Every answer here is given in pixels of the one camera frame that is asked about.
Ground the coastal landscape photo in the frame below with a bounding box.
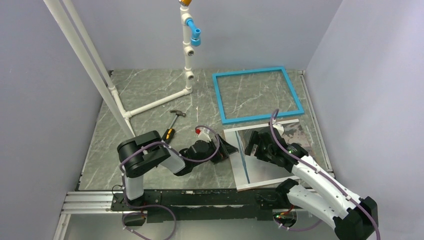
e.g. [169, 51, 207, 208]
[236, 119, 315, 158]

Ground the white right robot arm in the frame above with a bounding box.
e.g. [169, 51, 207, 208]
[244, 126, 381, 240]

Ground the blue pipe fitting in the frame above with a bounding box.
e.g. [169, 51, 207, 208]
[185, 18, 202, 47]

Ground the brown frame backing board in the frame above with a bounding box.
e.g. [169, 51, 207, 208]
[236, 118, 321, 192]

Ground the white pvc pipe stand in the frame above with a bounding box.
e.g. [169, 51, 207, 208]
[43, 0, 202, 138]

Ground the steel claw hammer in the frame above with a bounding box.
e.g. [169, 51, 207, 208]
[167, 110, 186, 130]

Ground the orange pipe cap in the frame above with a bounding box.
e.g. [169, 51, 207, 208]
[179, 0, 192, 7]

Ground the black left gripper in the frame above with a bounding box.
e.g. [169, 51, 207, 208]
[193, 133, 238, 167]

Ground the aluminium table edge rail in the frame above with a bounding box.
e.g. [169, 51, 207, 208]
[297, 70, 335, 176]

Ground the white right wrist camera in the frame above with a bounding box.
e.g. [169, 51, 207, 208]
[272, 122, 285, 137]

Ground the blue picture frame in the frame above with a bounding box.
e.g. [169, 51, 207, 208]
[212, 66, 307, 125]

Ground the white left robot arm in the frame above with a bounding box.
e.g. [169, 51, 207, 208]
[117, 127, 239, 210]

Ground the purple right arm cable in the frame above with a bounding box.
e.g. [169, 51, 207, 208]
[268, 108, 381, 240]

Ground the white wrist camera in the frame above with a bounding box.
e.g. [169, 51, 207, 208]
[195, 127, 212, 142]
[272, 122, 285, 137]

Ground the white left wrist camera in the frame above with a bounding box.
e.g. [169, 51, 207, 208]
[195, 127, 212, 142]

